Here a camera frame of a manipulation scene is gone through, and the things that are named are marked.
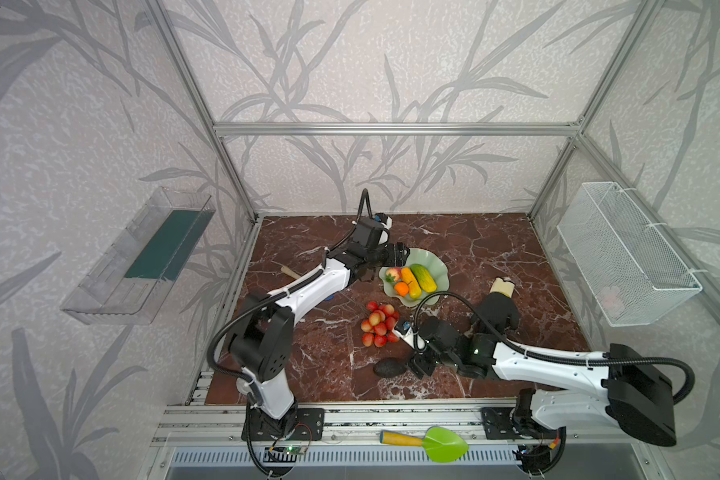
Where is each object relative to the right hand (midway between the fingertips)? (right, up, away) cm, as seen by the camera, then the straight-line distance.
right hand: (406, 339), depth 81 cm
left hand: (0, +27, +6) cm, 27 cm away
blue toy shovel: (-18, +16, -22) cm, 32 cm away
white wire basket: (+46, +20, -18) cm, 54 cm away
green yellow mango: (+7, +15, +15) cm, 22 cm away
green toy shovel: (+7, -22, -10) cm, 25 cm away
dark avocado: (-5, -7, -2) cm, 9 cm away
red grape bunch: (-7, +3, +3) cm, 8 cm away
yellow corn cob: (+4, +12, +15) cm, 19 cm away
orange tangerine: (0, +12, +14) cm, 18 cm away
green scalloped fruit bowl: (+10, +19, +20) cm, 30 cm away
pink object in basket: (+50, +13, -8) cm, 52 cm away
